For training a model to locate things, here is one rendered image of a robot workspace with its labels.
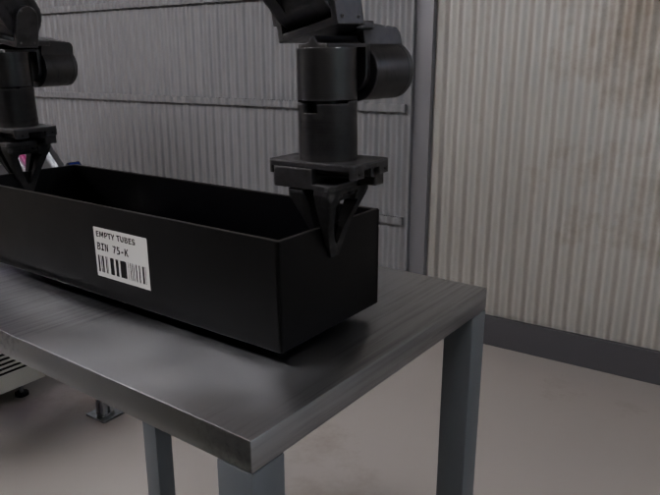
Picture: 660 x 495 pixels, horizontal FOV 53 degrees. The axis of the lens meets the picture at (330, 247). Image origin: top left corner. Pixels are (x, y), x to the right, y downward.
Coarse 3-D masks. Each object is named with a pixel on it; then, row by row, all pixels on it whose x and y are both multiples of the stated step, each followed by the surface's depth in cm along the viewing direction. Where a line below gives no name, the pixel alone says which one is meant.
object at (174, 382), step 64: (0, 320) 75; (64, 320) 75; (128, 320) 75; (384, 320) 75; (448, 320) 77; (128, 384) 60; (192, 384) 60; (256, 384) 60; (320, 384) 60; (448, 384) 88; (256, 448) 51; (448, 448) 90
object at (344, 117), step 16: (304, 112) 62; (320, 112) 60; (336, 112) 60; (352, 112) 61; (304, 128) 62; (320, 128) 61; (336, 128) 61; (352, 128) 62; (304, 144) 62; (320, 144) 61; (336, 144) 61; (352, 144) 62; (272, 160) 64; (288, 160) 63; (304, 160) 63; (320, 160) 62; (336, 160) 62; (352, 160) 63; (368, 160) 62; (384, 160) 63; (336, 176) 61; (352, 176) 59
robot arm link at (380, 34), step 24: (336, 0) 57; (360, 0) 60; (312, 24) 60; (336, 24) 58; (360, 24) 60; (384, 48) 65; (384, 72) 64; (408, 72) 66; (360, 96) 65; (384, 96) 67
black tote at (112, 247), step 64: (0, 192) 87; (64, 192) 104; (128, 192) 98; (192, 192) 90; (256, 192) 83; (0, 256) 91; (64, 256) 82; (128, 256) 74; (192, 256) 67; (256, 256) 62; (320, 256) 65; (192, 320) 70; (256, 320) 64; (320, 320) 67
